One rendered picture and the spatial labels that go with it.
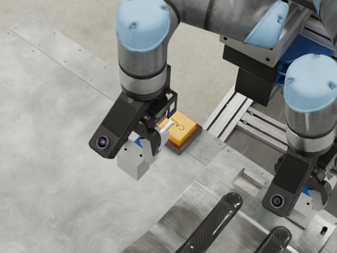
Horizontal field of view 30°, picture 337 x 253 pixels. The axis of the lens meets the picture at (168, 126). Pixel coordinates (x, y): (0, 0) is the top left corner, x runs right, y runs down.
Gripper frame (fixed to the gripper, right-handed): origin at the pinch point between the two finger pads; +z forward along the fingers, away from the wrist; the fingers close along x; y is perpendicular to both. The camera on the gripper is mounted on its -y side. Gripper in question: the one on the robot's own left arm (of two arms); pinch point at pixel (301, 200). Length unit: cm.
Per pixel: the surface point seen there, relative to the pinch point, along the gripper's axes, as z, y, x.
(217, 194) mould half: 2.1, -6.7, 13.9
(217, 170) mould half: 2.3, -2.6, 16.9
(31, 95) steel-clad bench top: 4, -10, 64
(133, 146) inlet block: -7.7, -10.9, 28.9
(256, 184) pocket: 6.4, 0.7, 10.5
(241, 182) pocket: 5.8, -0.7, 13.0
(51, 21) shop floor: 81, 46, 149
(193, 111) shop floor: 92, 47, 76
